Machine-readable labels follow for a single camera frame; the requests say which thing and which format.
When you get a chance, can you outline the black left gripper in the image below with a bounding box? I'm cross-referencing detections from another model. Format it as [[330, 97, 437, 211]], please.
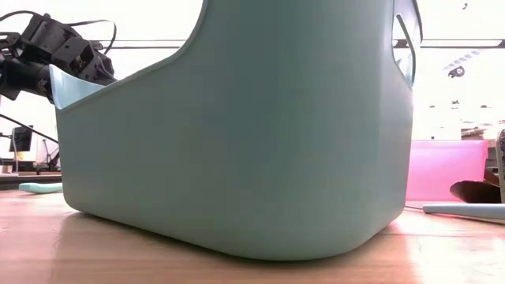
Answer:
[[0, 37, 118, 106]]

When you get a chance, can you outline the green handled spoon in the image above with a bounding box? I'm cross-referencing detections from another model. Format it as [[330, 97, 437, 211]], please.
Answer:
[[18, 181, 64, 195]]

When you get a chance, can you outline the teal green plastic bin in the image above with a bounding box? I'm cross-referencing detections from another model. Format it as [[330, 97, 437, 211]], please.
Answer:
[[49, 0, 424, 262]]

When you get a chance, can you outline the pink plastic tray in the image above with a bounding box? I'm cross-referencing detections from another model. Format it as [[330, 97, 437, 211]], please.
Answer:
[[406, 140, 489, 202]]

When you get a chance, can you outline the light blue utensil handle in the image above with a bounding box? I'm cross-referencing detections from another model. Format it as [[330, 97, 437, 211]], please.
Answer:
[[422, 203, 505, 221]]

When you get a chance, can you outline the dark brown spoon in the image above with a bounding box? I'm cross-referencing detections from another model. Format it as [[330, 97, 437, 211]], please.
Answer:
[[449, 180, 503, 205]]

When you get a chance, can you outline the black background equipment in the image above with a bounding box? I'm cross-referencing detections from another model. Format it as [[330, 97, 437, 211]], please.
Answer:
[[41, 137, 61, 171]]

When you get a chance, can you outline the black monitor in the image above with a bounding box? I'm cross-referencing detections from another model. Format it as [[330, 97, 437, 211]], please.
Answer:
[[9, 125, 35, 153]]

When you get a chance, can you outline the black left camera cable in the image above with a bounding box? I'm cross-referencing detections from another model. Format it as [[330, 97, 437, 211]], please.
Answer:
[[0, 9, 118, 54]]

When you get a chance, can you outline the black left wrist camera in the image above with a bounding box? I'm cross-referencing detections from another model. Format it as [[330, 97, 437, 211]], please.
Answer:
[[20, 13, 74, 54]]

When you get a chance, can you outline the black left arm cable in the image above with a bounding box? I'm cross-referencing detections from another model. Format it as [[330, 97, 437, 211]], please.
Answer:
[[0, 113, 60, 144]]

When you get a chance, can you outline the black overhead rail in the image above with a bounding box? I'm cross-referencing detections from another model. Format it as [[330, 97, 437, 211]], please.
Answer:
[[90, 39, 505, 50]]

